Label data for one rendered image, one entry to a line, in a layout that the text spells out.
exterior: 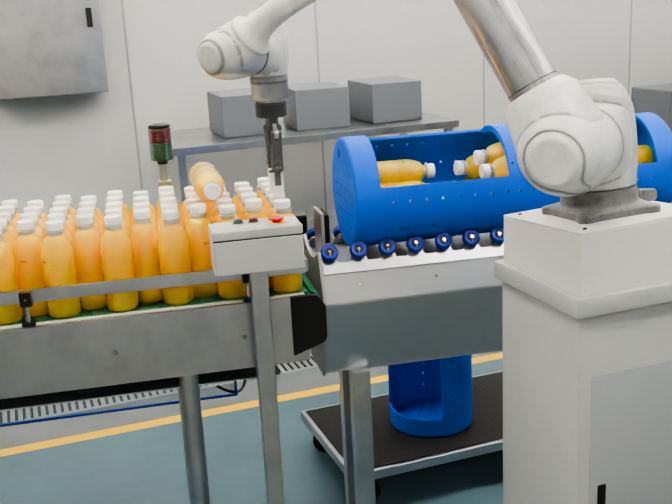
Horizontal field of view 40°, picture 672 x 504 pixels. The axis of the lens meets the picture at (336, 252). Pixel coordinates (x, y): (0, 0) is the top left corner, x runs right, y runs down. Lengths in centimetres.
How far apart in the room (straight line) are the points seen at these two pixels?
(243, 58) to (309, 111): 300
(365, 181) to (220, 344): 53
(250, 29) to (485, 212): 77
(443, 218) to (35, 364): 104
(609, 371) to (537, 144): 52
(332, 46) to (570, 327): 415
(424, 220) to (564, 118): 74
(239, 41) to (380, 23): 394
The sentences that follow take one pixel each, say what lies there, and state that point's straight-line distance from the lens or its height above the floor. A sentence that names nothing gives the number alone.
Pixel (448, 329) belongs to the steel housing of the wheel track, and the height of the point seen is 72.
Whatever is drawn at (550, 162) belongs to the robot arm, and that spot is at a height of 128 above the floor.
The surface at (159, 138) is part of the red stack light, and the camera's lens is 264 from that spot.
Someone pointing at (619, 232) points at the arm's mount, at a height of 112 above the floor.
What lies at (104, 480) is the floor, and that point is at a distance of 340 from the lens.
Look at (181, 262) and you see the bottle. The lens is 217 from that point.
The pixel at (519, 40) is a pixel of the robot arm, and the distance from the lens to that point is 175.
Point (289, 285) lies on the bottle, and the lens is 221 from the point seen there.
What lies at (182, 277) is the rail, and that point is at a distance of 217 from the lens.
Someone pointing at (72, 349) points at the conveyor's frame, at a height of 83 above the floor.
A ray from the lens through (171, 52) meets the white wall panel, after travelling 556.
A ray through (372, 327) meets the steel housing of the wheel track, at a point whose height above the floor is 75.
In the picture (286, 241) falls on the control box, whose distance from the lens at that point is 203.
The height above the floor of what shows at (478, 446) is 15.
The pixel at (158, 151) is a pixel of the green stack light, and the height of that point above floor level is 119.
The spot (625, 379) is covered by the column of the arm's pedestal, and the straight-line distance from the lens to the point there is 196.
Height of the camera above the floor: 157
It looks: 15 degrees down
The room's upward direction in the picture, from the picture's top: 3 degrees counter-clockwise
